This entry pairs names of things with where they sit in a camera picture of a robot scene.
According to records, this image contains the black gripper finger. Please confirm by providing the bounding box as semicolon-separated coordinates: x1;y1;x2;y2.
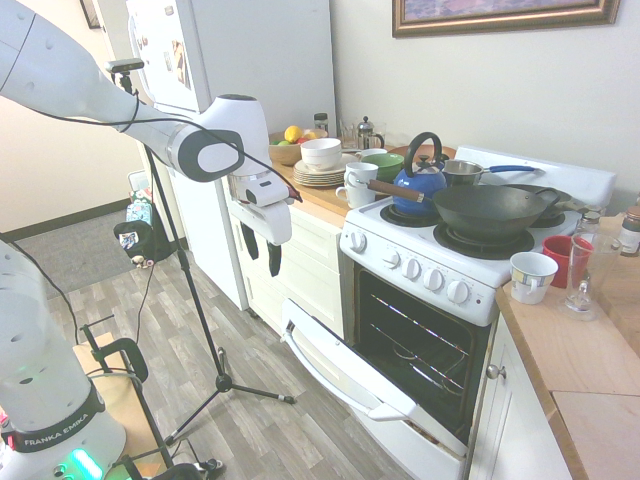
240;223;260;261
265;241;283;278

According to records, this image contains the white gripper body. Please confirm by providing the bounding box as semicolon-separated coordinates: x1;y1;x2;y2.
229;170;297;247

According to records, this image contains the white oven door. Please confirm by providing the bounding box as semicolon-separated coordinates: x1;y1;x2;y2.
279;298;470;459

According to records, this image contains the white lower kitchen cabinet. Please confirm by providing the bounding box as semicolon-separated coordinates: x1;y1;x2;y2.
227;185;351;341

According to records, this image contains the stack of white plates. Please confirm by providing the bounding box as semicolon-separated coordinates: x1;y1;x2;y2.
292;152;357;188

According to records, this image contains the wooden fruit bowl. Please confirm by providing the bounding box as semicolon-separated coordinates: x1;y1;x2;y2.
268;130;329;167

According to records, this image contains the white ceramic bowl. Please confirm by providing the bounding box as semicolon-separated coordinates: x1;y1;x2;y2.
300;138;343;171

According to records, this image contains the colourful gift bag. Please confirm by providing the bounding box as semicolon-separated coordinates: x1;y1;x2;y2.
124;188;154;224

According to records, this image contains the white refrigerator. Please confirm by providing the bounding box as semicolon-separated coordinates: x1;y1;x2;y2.
124;0;339;312

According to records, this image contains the green ceramic bowl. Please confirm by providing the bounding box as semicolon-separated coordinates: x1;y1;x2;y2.
360;152;405;184

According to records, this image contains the glass french press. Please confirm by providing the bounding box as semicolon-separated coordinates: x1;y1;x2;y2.
355;115;386;150

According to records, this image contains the wooden round board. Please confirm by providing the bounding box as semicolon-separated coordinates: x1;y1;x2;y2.
387;143;458;162

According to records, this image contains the black C-clamp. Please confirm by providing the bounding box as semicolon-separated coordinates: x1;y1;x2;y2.
81;315;149;384

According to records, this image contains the white electric stove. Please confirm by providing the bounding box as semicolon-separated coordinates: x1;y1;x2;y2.
338;144;617;480

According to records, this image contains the grey floor mat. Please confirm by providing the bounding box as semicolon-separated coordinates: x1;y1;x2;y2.
9;211;136;287

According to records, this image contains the white mug with coloured pattern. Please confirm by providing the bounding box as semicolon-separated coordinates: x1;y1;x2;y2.
509;251;559;306

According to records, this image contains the red cup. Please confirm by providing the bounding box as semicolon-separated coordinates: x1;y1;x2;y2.
542;235;595;290

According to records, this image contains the white cabinet with metal knob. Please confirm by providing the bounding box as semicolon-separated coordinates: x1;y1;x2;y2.
468;319;574;480

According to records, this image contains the clear glass juicer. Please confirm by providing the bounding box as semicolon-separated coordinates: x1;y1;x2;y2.
557;279;600;322

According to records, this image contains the clear glass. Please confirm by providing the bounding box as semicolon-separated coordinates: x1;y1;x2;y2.
564;232;623;314

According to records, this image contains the glass shaker with metal lid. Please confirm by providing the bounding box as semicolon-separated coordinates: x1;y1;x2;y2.
574;210;602;236

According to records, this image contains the brown spice jar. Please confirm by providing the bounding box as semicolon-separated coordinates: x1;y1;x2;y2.
619;205;640;258

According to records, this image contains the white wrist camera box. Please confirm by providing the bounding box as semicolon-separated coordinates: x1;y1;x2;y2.
244;178;297;208

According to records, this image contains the black camera tripod stand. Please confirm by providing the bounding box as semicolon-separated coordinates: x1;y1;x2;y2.
115;69;297;448

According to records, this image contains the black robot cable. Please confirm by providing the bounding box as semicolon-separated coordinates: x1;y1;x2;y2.
47;69;304;204

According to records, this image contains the blue kettle with black handle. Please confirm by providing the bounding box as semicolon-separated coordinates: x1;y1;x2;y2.
392;131;448;218

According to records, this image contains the steel saucepan with blue handle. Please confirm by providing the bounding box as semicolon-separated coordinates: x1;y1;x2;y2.
441;159;537;189

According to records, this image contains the black exterior camera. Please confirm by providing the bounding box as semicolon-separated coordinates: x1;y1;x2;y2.
105;59;146;74

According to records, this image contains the black wok with wooden handle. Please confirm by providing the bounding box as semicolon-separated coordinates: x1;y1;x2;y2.
367;179;562;242

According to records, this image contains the framed picture with wooden frame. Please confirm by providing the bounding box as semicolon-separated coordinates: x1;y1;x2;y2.
392;0;622;39

